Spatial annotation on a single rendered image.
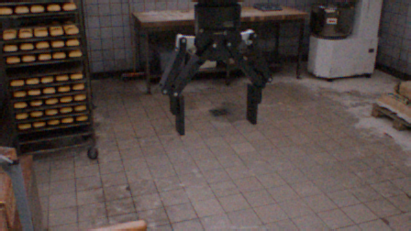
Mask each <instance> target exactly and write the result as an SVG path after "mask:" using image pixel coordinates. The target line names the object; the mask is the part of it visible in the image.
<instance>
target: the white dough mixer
mask: <svg viewBox="0 0 411 231"><path fill-rule="evenodd" d="M321 1H322V2H321ZM323 1H324V2H323ZM327 1H331V2H327ZM334 1H336V0H314V1H313V2H311V3H312V4H310V5H311V13H310V19H309V30H310V31H311V32H312V33H313V34H312V36H310V46H309V53H308V66H307V72H310V74H312V75H315V76H318V77H323V78H327V82H329V83H331V82H332V78H338V77H343V76H356V75H363V74H366V76H365V77H366V78H371V74H372V73H373V69H374V61H375V57H376V49H377V45H378V38H377V35H378V27H379V23H380V14H381V6H382V2H383V0H339V2H340V3H337V2H334ZM315 2H316V3H315Z"/></svg>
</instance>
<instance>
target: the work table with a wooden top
mask: <svg viewBox="0 0 411 231"><path fill-rule="evenodd" d="M279 6H280V7H281V8H282V9H283V10H282V11H279V10H275V11H260V10H259V9H254V8H253V6H243V7H242V8H241V19H240V26H251V25H261V26H263V25H273V24H276V31H275V51H262V52H261V53H262V55H263V58H264V59H265V60H266V64H267V65H268V68H270V67H277V66H284V65H297V66H296V75H297V76H296V79H299V75H300V71H301V57H302V49H303V35H304V28H305V18H308V13H304V12H301V11H299V10H294V9H292V8H290V7H285V6H283V5H279ZM184 10H190V11H189V12H184V13H183V14H184V16H179V15H178V16H169V15H168V14H167V12H169V11H171V13H174V14H175V11H184ZM154 12H156V13H157V14H147V13H149V11H138V12H131V15H132V17H133V18H134V19H135V26H136V33H135V37H136V46H137V56H138V72H141V68H140V65H141V67H142V69H143V70H144V72H146V73H147V94H151V91H150V78H155V77H162V75H163V73H164V71H161V70H159V68H158V67H157V65H156V64H155V62H154V60H150V55H149V42H148V32H154V31H165V30H175V29H194V9H181V10H166V11H154ZM161 12H164V13H165V14H167V15H168V17H164V16H162V15H161V14H160V13H161ZM138 23H139V24H140V26H141V27H142V28H144V39H145V60H144V61H140V57H139V26H138ZM284 23H286V24H295V23H300V36H299V43H298V49H299V51H298V59H297V61H296V60H293V59H290V58H289V57H287V56H284V55H283V54H282V53H280V52H278V42H279V33H280V24H284ZM241 54H242V56H244V57H246V58H247V63H248V64H249V65H250V67H251V68H252V69H256V65H255V64H254V61H253V59H252V57H251V55H250V53H241ZM234 70H240V67H239V66H238V65H237V64H236V63H235V62H233V63H230V58H229V59H228V60H226V62H223V61H221V60H217V66H216V67H206V68H200V69H199V70H197V72H196V73H195V74H197V73H206V72H226V83H227V84H226V86H229V84H228V83H229V73H230V71H234Z"/></svg>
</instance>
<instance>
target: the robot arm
mask: <svg viewBox="0 0 411 231"><path fill-rule="evenodd" d="M190 1H191V2H197V3H198V4H194V35H193V36H192V37H183V35H181V34H178V35H177V36H176V37H175V49H174V50H173V54H172V55H171V58H170V60H169V62H168V65H167V67H166V70H165V71H164V73H163V75H162V77H161V81H160V83H159V86H158V89H159V92H161V94H163V95H169V97H170V111H171V113H172V115H173V116H175V130H176V131H177V132H178V133H179V135H180V136H183V135H184V96H183V95H182V94H181V92H182V91H183V89H184V88H185V86H186V85H187V84H188V83H189V82H190V80H191V79H192V77H194V75H195V73H196V72H197V70H199V67H201V66H202V65H204V64H205V62H206V61H211V62H212V61H228V59H229V58H231V59H232V60H233V61H234V62H235V63H236V64H237V65H238V66H239V67H240V69H241V70H242V72H244V73H245V75H246V76H247V77H248V78H249V80H250V81H251V82H252V83H248V93H247V113H246V120H248V121H249V122H250V123H252V124H253V125H257V108H258V104H260V103H261V89H264V87H266V83H270V82H272V80H273V77H272V76H271V73H270V70H269V68H268V65H267V64H266V60H265V59H264V58H263V55H262V53H261V49H260V47H259V39H258V33H257V32H254V31H252V30H250V29H247V31H246V32H242V33H240V31H239V27H240V19H241V5H240V4H237V2H244V1H245V0H190ZM242 40H243V41H244V43H245V44H247V48H248V49H249V51H250V55H251V57H252V59H253V61H254V64H255V65H256V68H257V70H258V73H259V75H260V77H259V76H258V74H257V73H256V72H254V70H253V69H252V68H251V67H250V65H249V64H248V63H247V61H246V60H245V59H244V58H243V56H242V54H241V53H240V52H239V50H238V46H239V44H240V42H241V41H242ZM192 43H193V44H194V46H195V47H196V48H197V50H196V51H195V52H194V54H193V55H192V58H191V59H190V61H189V62H187V65H185V67H184V68H183V70H182V72H180V74H179V75H178V77H177V78H176V79H175V81H174V82H173V80H174V78H175V75H176V74H177V72H178V70H179V68H180V65H181V63H182V62H183V57H184V55H185V52H186V51H187V50H188V49H190V45H191V44H192Z"/></svg>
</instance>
